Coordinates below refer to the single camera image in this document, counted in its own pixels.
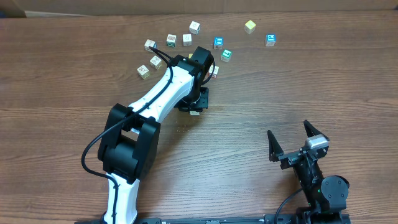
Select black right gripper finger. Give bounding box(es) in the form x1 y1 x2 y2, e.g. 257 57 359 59
303 120 326 138
267 130 284 162

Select white block elephant picture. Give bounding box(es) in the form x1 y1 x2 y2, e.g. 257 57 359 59
189 111 200 116

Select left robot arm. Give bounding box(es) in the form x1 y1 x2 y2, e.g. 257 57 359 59
98 47 215 223

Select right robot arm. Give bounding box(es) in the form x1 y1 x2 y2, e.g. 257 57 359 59
264 120 351 223

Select white block red letter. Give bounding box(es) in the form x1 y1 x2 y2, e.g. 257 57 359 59
208 65 219 78

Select green L block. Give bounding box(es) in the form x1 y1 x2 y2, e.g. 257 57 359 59
221 49 233 62

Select white X block yellow side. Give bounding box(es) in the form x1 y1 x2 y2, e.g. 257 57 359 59
150 55 164 70

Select blue T block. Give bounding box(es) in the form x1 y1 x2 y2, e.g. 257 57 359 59
213 37 223 49

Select plain white number block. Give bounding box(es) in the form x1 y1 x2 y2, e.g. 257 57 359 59
182 34 192 47

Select white block green side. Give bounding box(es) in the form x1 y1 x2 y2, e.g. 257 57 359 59
166 34 177 47

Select white block top centre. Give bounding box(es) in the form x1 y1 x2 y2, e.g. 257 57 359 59
189 21 200 35

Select white block blue side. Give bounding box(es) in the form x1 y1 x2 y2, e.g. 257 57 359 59
144 39 157 52

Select yellow top block far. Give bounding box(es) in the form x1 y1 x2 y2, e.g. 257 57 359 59
244 20 256 34

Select blue P block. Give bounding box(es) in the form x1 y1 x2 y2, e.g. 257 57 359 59
265 34 276 47

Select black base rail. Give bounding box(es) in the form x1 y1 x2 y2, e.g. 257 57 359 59
75 214 351 224

